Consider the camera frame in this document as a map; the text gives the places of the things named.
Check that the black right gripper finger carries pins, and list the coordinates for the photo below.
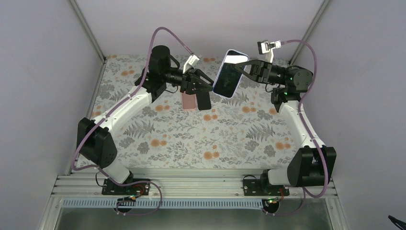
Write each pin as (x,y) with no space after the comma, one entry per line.
(243,65)
(252,77)

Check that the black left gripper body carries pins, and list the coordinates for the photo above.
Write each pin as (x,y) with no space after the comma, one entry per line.
(185,80)

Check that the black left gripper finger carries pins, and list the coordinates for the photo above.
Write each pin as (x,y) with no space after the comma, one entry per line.
(201,88)
(203,77)

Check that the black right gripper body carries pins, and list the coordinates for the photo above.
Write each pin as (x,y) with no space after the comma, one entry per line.
(263,73)

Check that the pink phone case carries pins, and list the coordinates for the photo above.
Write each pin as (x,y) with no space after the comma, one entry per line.
(188,102)

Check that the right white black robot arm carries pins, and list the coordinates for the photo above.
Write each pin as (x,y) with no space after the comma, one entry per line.
(313,162)

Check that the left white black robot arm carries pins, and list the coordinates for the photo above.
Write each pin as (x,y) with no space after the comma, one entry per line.
(95,138)

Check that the floral patterned table mat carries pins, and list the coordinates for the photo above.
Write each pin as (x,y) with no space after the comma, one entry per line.
(243,132)

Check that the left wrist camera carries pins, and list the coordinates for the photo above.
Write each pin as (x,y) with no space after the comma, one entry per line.
(191,62)

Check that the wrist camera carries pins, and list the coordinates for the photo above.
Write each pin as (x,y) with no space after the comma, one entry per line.
(191,62)
(266,48)

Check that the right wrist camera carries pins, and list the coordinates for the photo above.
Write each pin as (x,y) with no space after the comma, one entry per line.
(266,48)

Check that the aluminium corner post right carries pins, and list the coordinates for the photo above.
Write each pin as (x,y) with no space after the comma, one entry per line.
(314,22)

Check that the aluminium corner post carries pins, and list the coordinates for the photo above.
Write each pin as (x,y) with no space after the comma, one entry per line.
(85,26)
(314,22)

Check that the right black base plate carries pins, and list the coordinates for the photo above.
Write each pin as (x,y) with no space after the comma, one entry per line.
(258,187)

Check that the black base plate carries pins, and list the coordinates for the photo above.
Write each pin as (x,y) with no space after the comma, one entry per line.
(141,188)
(258,187)

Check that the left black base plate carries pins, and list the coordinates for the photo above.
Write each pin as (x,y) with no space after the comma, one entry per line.
(141,188)

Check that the aluminium corner post left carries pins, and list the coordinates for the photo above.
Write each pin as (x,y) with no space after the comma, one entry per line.
(85,26)

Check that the aluminium rail base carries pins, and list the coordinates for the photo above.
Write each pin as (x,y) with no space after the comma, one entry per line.
(174,183)

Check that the grey slotted cable duct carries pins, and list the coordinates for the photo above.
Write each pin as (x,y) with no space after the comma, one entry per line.
(172,203)

